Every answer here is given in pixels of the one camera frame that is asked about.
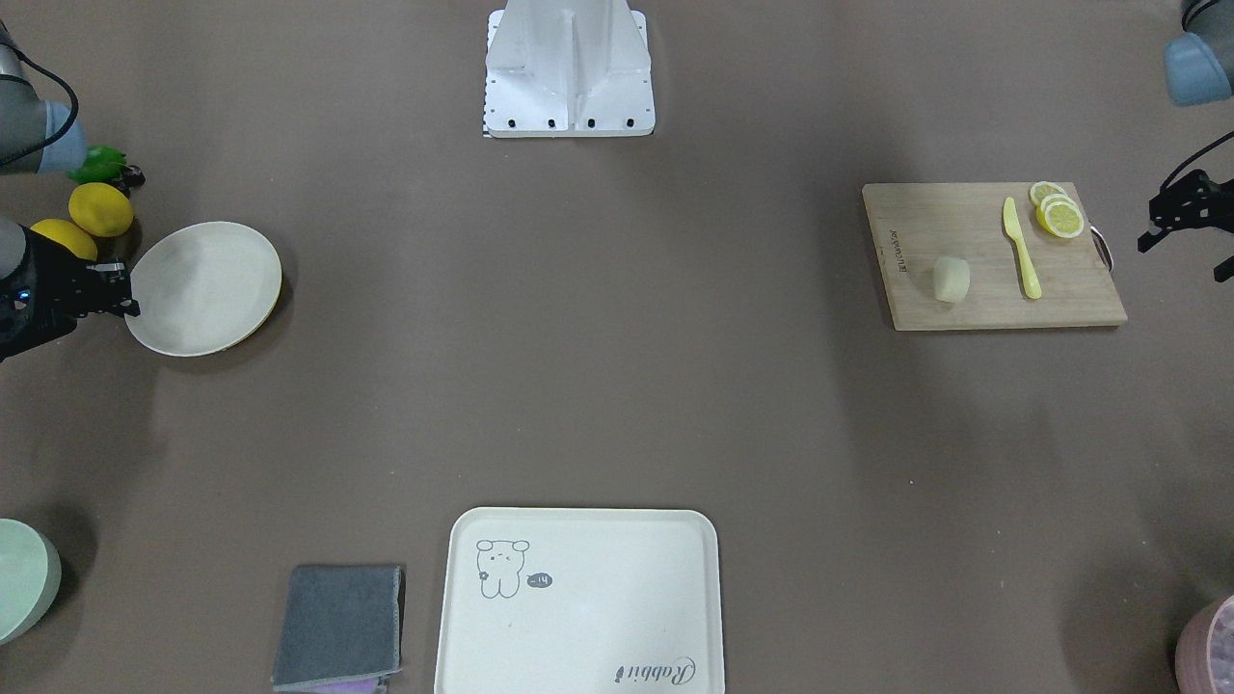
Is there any white bun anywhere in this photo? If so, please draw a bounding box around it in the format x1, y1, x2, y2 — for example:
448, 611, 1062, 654
930, 254, 971, 304

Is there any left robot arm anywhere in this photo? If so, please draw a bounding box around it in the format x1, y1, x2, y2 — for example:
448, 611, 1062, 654
1162, 1, 1233, 107

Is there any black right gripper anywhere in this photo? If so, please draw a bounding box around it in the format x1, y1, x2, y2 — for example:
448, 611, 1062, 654
1, 231, 141, 361

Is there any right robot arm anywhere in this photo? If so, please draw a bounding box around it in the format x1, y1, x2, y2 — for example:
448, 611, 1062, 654
1, 31, 146, 359

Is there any wooden cutting board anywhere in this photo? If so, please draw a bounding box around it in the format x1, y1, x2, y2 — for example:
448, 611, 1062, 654
861, 183, 1128, 333

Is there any dark grape cluster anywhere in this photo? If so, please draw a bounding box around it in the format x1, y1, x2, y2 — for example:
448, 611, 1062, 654
109, 164, 147, 198

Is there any cream round plate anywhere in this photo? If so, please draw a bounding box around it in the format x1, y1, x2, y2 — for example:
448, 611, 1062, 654
126, 221, 283, 359

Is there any mint green bowl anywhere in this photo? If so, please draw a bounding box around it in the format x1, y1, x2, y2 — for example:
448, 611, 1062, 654
1, 519, 62, 645

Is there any pink ice bucket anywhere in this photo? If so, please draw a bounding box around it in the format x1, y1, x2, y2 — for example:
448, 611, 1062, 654
1175, 596, 1233, 693

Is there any yellow lemon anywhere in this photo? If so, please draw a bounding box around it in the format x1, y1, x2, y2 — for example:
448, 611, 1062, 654
30, 219, 97, 262
67, 183, 135, 238

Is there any green lime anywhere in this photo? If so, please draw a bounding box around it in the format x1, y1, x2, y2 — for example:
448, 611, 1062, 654
65, 146, 128, 185

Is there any yellow plastic knife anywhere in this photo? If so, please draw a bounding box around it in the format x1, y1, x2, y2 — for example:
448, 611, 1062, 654
1002, 198, 1043, 303

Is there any cream rabbit tray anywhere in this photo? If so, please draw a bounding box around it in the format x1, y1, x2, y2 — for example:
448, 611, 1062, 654
436, 508, 726, 693

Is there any grey folded cloth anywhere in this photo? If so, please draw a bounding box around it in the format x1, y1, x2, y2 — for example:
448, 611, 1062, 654
271, 564, 404, 693

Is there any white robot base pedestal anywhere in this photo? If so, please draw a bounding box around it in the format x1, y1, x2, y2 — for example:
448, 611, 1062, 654
482, 1, 656, 138

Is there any yellow lemon lower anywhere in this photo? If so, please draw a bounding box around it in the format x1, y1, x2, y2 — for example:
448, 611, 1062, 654
30, 219, 97, 262

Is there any yellow lemon upper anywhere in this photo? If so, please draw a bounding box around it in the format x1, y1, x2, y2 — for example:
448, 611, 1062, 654
67, 183, 135, 238

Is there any lemon slice stack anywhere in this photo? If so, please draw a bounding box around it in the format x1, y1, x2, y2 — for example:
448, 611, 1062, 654
1030, 180, 1087, 240

